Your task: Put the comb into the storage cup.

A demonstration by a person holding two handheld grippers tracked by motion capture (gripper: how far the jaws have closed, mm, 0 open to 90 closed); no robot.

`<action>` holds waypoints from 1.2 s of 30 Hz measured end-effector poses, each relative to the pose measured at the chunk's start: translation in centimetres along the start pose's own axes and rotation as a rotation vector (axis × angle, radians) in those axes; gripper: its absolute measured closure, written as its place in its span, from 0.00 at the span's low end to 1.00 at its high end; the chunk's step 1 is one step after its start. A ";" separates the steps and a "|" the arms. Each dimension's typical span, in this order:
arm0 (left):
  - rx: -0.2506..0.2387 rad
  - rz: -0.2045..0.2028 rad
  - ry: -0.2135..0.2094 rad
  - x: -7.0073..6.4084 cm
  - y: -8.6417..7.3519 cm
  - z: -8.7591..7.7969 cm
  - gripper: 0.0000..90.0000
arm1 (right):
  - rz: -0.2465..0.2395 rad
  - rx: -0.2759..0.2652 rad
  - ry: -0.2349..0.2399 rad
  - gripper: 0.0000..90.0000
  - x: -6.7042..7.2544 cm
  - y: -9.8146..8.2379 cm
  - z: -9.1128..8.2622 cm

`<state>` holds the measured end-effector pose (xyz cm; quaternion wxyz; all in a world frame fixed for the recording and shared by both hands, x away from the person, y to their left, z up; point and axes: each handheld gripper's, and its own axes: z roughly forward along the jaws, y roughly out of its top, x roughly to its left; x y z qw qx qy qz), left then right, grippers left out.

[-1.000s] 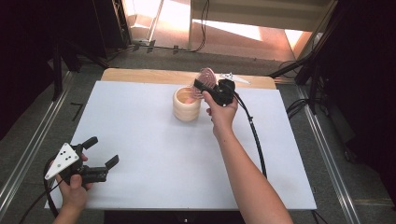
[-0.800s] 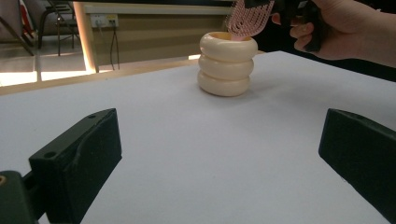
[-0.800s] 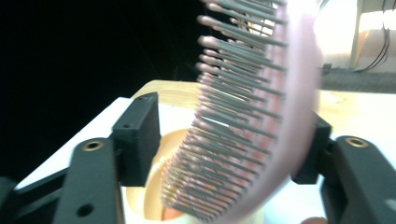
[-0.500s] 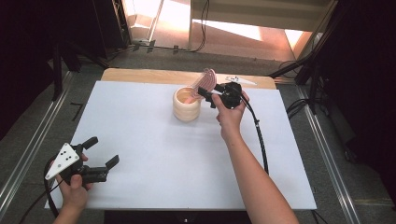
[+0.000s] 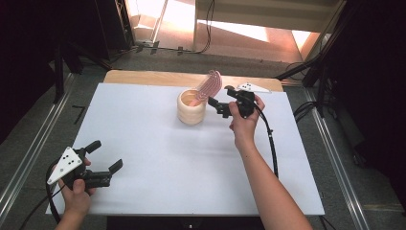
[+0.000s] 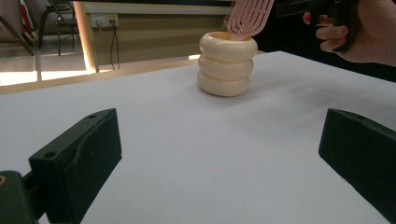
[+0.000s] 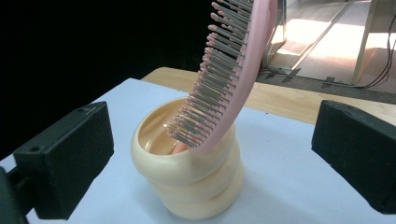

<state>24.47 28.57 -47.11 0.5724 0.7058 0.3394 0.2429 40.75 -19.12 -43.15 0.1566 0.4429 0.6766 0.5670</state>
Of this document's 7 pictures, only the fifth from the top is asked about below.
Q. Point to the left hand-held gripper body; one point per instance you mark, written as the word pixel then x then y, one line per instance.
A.
pixel 68 164

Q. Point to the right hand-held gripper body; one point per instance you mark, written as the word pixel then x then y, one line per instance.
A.
pixel 247 97

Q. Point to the cream ribbed round holder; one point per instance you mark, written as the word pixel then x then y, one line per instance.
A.
pixel 191 110

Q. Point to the person's right hand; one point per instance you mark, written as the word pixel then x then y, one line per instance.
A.
pixel 244 127

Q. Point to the person's left hand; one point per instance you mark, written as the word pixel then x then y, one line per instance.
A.
pixel 76 198

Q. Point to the white table mat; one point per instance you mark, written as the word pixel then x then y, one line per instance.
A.
pixel 178 166

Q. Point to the black metal stand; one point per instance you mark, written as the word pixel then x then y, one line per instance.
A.
pixel 319 64
pixel 63 70

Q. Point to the metal floor rail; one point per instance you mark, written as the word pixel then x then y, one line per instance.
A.
pixel 338 159
pixel 32 150

